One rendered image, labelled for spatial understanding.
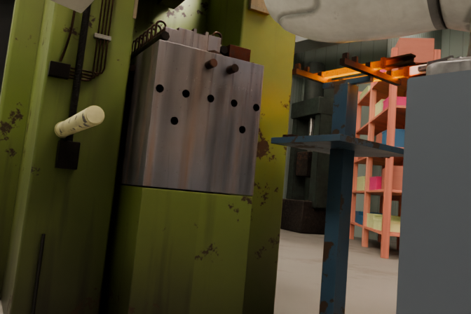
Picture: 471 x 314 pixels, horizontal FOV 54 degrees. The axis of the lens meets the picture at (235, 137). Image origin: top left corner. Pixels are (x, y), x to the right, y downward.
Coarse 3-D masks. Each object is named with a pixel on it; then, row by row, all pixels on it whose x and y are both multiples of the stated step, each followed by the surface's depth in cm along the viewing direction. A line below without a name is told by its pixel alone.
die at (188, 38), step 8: (160, 32) 151; (168, 32) 147; (176, 32) 148; (184, 32) 150; (192, 32) 151; (208, 32) 154; (168, 40) 147; (176, 40) 148; (184, 40) 150; (192, 40) 151; (200, 40) 152; (208, 40) 154; (216, 40) 155; (200, 48) 152; (208, 48) 154; (216, 48) 155
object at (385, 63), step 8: (400, 56) 145; (408, 56) 143; (376, 64) 151; (384, 64) 148; (392, 64) 146; (400, 64) 145; (408, 64) 144; (328, 72) 168; (336, 72) 164; (344, 72) 162; (352, 72) 159
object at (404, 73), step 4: (416, 64) 154; (420, 64) 153; (404, 68) 156; (408, 68) 156; (384, 72) 163; (392, 72) 160; (396, 72) 159; (400, 72) 158; (404, 72) 156; (408, 72) 156; (356, 76) 172; (360, 76) 171; (396, 76) 160; (400, 76) 159; (404, 76) 159; (408, 76) 156; (412, 76) 154; (416, 76) 154; (336, 80) 179; (376, 80) 166; (380, 80) 166
